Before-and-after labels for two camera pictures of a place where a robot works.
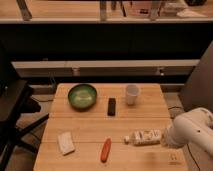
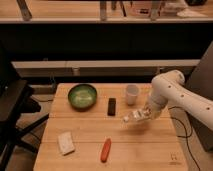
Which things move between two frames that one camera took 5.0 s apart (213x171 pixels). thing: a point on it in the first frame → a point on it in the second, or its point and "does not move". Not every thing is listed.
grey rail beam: (104, 68) does not move
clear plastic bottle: (145, 137) → (141, 114)
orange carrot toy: (106, 150) does not move
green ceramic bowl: (82, 97) does not move
